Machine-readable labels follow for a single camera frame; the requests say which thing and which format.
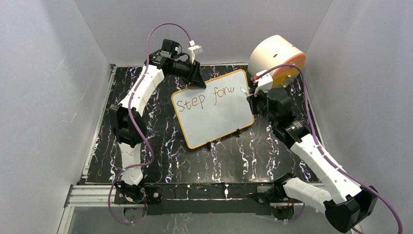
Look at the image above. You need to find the aluminium rail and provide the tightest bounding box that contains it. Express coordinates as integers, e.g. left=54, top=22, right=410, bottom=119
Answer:
left=64, top=184, right=143, bottom=208

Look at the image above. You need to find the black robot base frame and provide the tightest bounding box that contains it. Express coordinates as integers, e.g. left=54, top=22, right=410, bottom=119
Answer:
left=113, top=182, right=295, bottom=216

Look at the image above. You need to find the yellow framed whiteboard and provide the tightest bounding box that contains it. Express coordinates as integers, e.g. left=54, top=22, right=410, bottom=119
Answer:
left=171, top=69, right=255, bottom=149

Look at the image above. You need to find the cream round drawer box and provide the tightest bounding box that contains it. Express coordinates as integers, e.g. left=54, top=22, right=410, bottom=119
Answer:
left=248, top=35, right=306, bottom=88

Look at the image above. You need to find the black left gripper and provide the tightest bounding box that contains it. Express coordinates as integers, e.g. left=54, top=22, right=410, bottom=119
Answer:
left=168, top=59, right=207, bottom=89

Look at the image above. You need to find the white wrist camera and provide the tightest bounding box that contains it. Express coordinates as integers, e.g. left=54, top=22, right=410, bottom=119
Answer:
left=188, top=40, right=203, bottom=64
left=252, top=70, right=273, bottom=97

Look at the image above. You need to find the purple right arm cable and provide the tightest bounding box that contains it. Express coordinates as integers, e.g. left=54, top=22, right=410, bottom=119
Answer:
left=253, top=63, right=403, bottom=234

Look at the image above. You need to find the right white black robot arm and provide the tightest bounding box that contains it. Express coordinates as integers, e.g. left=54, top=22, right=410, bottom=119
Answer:
left=246, top=88, right=377, bottom=233

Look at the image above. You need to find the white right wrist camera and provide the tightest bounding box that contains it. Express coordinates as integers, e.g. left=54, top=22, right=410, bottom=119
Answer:
left=252, top=70, right=273, bottom=97

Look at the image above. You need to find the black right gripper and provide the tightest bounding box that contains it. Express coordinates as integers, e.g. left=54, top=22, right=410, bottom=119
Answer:
left=247, top=85, right=277, bottom=126

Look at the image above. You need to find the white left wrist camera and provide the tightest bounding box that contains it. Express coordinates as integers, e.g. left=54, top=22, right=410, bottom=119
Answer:
left=188, top=40, right=203, bottom=64

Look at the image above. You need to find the white orange whiteboard marker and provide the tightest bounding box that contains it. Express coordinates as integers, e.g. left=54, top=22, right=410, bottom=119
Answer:
left=241, top=88, right=249, bottom=97

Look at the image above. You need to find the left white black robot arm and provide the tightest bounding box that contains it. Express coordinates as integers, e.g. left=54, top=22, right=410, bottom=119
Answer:
left=109, top=39, right=206, bottom=203

